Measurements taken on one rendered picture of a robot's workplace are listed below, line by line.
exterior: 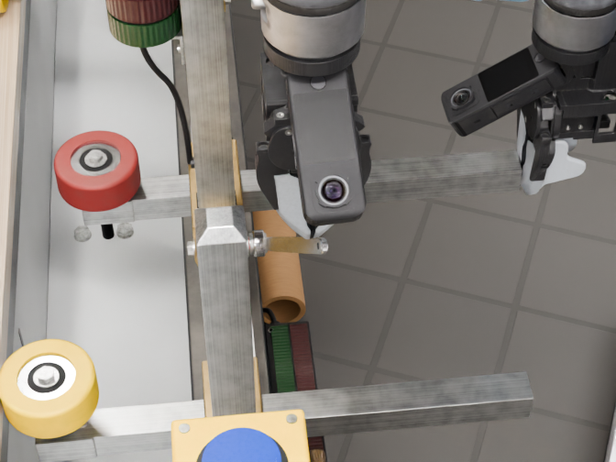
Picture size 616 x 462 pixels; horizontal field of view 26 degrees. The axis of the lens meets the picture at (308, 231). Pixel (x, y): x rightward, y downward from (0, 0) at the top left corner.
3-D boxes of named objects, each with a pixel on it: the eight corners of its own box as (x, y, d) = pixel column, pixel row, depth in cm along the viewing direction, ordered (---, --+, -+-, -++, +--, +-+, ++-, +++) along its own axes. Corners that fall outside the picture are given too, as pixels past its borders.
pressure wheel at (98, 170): (147, 203, 138) (136, 122, 129) (148, 261, 133) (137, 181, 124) (69, 209, 137) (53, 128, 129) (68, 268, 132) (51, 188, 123)
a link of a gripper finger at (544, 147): (548, 191, 130) (560, 125, 123) (533, 192, 130) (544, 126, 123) (537, 156, 133) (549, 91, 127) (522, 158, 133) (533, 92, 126)
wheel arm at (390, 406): (521, 393, 122) (526, 366, 119) (529, 424, 120) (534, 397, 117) (42, 435, 119) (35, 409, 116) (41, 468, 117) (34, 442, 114)
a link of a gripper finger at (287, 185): (305, 195, 115) (306, 118, 108) (313, 247, 111) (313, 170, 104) (269, 198, 115) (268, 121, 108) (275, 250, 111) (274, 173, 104)
